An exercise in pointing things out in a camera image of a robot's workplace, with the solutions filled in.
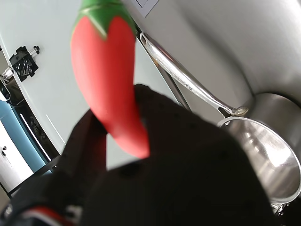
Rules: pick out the red toy chilli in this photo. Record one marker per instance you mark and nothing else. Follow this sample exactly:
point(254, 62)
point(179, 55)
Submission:
point(105, 77)

